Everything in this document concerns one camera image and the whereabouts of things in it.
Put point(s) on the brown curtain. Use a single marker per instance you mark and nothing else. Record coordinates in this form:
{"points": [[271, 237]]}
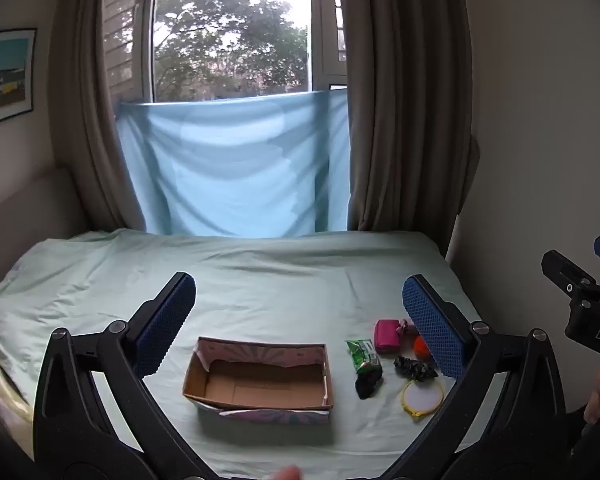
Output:
{"points": [[87, 110], [405, 100]]}

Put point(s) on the dark patterned scrunchie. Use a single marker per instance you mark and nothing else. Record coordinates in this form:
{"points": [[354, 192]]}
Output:
{"points": [[414, 367]]}

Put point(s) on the cardboard box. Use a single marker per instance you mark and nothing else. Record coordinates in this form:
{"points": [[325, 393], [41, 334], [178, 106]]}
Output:
{"points": [[260, 385]]}

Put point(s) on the window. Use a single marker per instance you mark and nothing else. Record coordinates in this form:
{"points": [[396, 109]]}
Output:
{"points": [[225, 35]]}

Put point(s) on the black sock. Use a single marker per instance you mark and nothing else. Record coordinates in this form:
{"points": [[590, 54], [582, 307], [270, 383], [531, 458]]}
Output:
{"points": [[369, 385]]}

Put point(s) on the orange ball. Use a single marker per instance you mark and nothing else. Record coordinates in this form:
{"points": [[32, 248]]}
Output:
{"points": [[420, 347]]}

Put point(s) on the framed wall picture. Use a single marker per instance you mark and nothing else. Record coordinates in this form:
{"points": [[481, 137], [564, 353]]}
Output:
{"points": [[5, 77]]}

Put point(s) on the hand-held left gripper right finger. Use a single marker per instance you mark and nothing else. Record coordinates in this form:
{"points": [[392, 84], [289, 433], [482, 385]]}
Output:
{"points": [[434, 331]]}

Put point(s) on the yellow rimmed white mesh bag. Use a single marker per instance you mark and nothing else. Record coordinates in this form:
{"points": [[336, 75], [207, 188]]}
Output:
{"points": [[421, 401]]}

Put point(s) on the green snack packet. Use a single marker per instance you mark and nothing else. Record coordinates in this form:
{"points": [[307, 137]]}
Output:
{"points": [[364, 355]]}

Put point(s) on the beige padded panel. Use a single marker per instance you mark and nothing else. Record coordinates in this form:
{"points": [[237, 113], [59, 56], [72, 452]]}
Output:
{"points": [[35, 220]]}

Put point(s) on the pink zip pouch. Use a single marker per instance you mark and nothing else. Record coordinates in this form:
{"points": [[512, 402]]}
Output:
{"points": [[386, 336]]}

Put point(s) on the light blue hanging cloth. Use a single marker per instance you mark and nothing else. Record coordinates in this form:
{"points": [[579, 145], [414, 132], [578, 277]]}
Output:
{"points": [[230, 170]]}

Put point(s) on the small pink soft item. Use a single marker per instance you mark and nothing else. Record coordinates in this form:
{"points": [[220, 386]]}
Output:
{"points": [[406, 326]]}

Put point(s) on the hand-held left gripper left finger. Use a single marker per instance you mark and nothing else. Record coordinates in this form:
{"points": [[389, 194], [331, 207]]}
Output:
{"points": [[165, 321]]}

